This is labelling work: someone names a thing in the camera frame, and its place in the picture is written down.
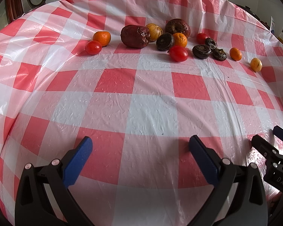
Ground dark mangosteen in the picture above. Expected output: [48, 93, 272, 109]
[212, 48, 227, 61]
[192, 44, 212, 59]
[205, 37, 217, 50]
[156, 33, 175, 51]

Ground dark mangosteen back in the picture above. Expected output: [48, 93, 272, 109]
[205, 37, 217, 50]

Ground red checkered tablecloth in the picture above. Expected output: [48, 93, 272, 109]
[0, 0, 283, 225]

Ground brown red apple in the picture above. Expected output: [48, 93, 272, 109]
[165, 18, 191, 38]

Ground dark mangosteen front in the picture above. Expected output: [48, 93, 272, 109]
[192, 44, 212, 59]

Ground yellow orange fruit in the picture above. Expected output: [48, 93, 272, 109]
[250, 58, 263, 73]

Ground small orange tangerine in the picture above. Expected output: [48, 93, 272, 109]
[229, 47, 242, 61]

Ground small red tomato back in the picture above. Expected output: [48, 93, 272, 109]
[196, 33, 208, 44]

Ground dark red wrinkled apple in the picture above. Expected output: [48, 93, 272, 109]
[121, 24, 150, 48]

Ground yellow striped pepino melon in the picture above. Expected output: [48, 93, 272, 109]
[146, 23, 163, 42]

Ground red tomato front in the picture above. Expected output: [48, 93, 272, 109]
[169, 45, 189, 62]

